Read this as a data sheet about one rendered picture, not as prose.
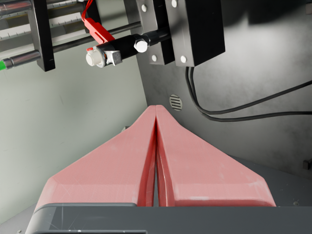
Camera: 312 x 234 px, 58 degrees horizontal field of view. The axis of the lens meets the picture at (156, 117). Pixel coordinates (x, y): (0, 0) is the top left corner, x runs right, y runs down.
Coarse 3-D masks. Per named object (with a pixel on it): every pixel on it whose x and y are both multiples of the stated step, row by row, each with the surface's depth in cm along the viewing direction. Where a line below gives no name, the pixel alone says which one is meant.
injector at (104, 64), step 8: (152, 32) 40; (160, 32) 41; (168, 32) 42; (112, 40) 36; (120, 40) 36; (128, 40) 37; (136, 40) 37; (144, 40) 37; (152, 40) 40; (160, 40) 41; (96, 48) 35; (104, 48) 35; (112, 48) 35; (120, 48) 36; (128, 48) 37; (136, 48) 36; (144, 48) 36; (104, 56) 34; (128, 56) 37; (104, 64) 35
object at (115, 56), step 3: (117, 51) 32; (111, 54) 32; (114, 54) 32; (117, 54) 32; (111, 57) 32; (114, 57) 32; (117, 57) 32; (114, 60) 32; (117, 60) 32; (120, 60) 33; (114, 63) 32; (117, 63) 32
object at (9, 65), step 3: (3, 60) 46; (6, 60) 46; (9, 60) 46; (0, 63) 45; (3, 63) 46; (6, 63) 46; (9, 63) 46; (0, 66) 45; (3, 66) 46; (6, 66) 46; (9, 66) 46; (12, 66) 47; (0, 69) 46; (3, 69) 46; (6, 69) 47
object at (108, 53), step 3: (105, 51) 34; (108, 51) 34; (111, 51) 33; (114, 51) 33; (108, 54) 34; (120, 54) 33; (108, 57) 34; (120, 57) 33; (108, 60) 34; (111, 60) 34; (108, 63) 35
